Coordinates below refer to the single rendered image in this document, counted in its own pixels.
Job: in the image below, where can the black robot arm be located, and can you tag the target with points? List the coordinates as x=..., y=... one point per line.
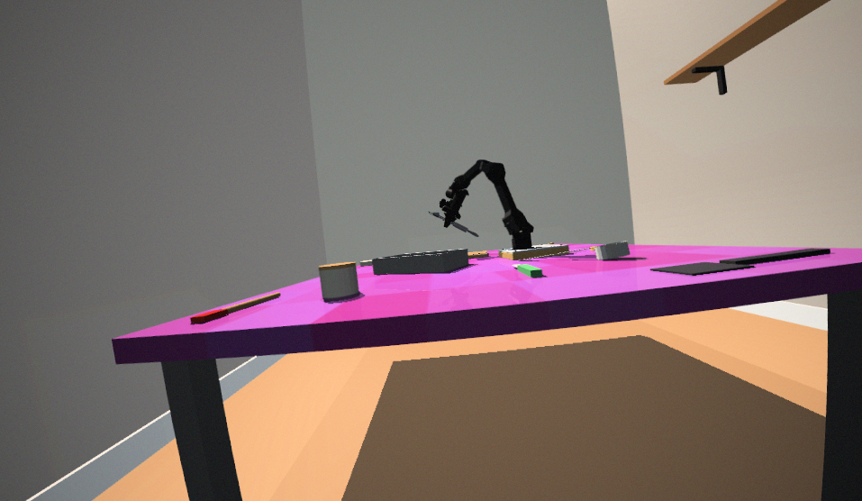
x=514, y=219

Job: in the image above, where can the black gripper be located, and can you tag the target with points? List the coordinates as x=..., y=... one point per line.
x=451, y=212

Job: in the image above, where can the grey cylindrical container with orange lid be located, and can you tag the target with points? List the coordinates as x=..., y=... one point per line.
x=338, y=280

